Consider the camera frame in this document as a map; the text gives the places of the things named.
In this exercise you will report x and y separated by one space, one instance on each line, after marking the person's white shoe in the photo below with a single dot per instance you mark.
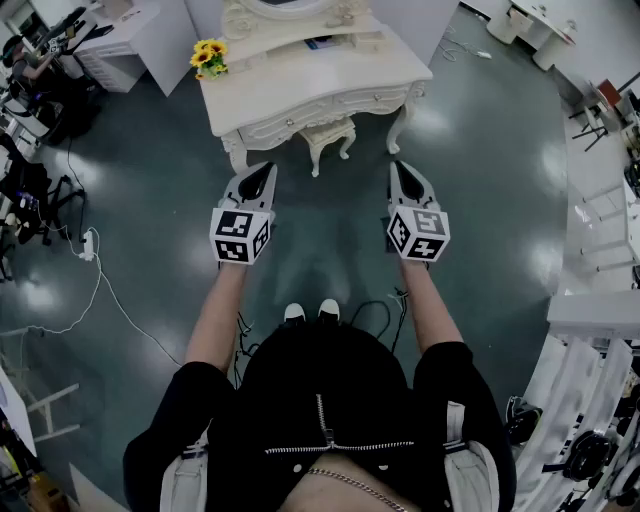
329 307
294 312

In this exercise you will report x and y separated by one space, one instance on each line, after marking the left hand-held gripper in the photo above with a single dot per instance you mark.
235 230

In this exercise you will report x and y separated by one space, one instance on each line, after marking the white power strip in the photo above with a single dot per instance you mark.
87 245

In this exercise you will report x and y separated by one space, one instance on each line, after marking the oval white framed mirror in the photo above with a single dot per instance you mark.
240 20

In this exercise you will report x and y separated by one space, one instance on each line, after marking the person's black jacket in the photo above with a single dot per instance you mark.
320 390

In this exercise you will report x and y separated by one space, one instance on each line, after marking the white ornate stool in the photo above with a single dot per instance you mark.
325 135

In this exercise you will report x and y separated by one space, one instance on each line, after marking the person's white left shoe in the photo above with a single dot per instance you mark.
294 312

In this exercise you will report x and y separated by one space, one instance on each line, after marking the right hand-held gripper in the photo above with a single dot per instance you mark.
420 232

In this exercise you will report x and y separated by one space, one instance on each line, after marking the red chair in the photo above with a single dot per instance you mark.
607 90

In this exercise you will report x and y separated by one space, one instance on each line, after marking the black office chair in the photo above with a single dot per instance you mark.
35 200

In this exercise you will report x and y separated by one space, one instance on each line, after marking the yellow sunflower bouquet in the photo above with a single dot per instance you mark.
209 55

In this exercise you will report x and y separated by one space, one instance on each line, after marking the white pedestal table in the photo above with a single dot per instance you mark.
552 47

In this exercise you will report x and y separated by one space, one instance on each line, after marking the white ornate dressing table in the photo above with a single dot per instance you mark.
310 75

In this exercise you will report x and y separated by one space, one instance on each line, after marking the person's right forearm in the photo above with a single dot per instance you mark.
430 305

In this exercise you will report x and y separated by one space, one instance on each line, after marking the person's left forearm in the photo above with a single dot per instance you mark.
217 315

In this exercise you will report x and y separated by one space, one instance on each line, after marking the white curved shelving rack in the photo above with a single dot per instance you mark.
575 380

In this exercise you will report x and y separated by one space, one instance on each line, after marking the person's white right shoe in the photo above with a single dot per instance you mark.
329 307

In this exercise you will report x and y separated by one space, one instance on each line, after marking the white drawer with crystal knob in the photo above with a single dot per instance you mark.
369 40

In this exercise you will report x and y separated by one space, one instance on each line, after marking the white drawer cabinet desk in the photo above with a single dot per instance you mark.
117 45

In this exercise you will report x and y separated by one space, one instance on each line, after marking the black headset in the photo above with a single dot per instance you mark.
522 420

